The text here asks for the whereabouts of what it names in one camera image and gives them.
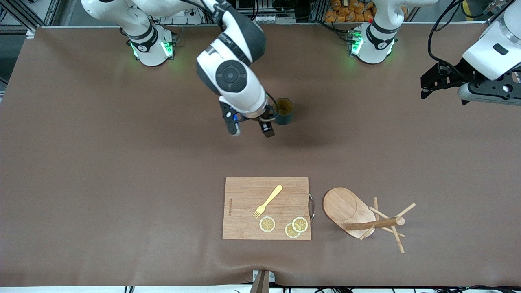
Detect aluminium frame strut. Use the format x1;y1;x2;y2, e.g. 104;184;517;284
484;0;511;30
0;0;61;38

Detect orange snack bags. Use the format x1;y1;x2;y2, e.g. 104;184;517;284
324;0;377;23

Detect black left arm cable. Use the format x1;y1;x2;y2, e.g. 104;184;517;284
428;0;495;78

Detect wooden mug tree rack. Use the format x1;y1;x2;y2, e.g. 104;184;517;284
322;187;416;254

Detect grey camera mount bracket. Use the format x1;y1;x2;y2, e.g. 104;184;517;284
249;269;276;293

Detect dark green cup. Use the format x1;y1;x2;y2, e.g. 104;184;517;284
273;98;294;126

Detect brown table mat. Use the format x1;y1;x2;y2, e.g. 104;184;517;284
0;22;521;288

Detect bamboo cutting board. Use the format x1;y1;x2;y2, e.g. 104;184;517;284
222;177;316;241

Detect yellow plastic fork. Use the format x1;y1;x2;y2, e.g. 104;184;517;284
253;185;283;219

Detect white power strip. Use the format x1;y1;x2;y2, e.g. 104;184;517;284
157;2;205;25

